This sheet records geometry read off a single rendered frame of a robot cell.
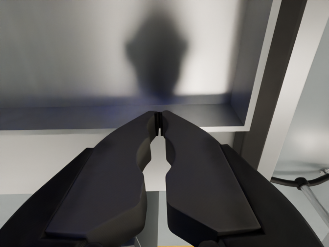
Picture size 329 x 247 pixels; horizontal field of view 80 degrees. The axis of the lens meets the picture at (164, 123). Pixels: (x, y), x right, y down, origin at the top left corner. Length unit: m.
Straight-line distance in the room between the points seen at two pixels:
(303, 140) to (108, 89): 1.47
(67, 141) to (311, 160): 1.63
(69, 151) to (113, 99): 0.07
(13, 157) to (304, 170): 1.71
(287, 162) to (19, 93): 1.59
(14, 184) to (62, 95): 0.13
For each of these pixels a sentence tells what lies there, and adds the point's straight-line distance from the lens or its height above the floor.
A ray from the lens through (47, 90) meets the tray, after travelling 0.18.
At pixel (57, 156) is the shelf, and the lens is 0.22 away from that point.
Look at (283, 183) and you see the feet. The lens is 1.60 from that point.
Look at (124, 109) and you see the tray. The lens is 0.16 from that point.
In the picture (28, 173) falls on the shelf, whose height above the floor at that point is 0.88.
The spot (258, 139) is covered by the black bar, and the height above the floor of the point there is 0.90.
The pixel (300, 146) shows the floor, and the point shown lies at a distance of 1.58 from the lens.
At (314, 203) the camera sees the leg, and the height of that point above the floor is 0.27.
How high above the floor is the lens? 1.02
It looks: 58 degrees down
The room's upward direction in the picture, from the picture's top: 180 degrees counter-clockwise
